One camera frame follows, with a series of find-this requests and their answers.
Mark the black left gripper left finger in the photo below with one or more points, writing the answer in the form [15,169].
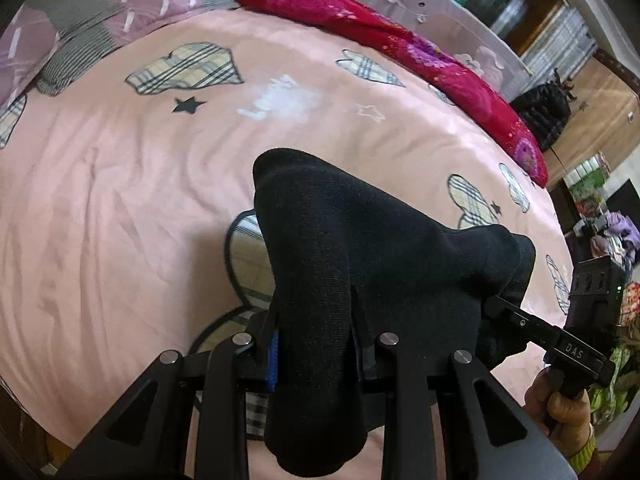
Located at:
[145,434]

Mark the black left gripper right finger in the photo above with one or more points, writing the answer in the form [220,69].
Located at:
[451,419]

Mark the right hand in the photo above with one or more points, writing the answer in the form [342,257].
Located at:
[565,421]

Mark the purple grey patchwork pillow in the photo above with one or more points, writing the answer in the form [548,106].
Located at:
[40,28]

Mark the red floral quilt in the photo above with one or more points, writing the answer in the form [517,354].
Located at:
[355,21]

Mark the pink heart print bedsheet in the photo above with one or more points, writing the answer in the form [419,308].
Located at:
[116,195]

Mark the black fluffy garment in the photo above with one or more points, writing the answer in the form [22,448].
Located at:
[545,109]

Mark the black pants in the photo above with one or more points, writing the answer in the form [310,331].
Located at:
[349,262]

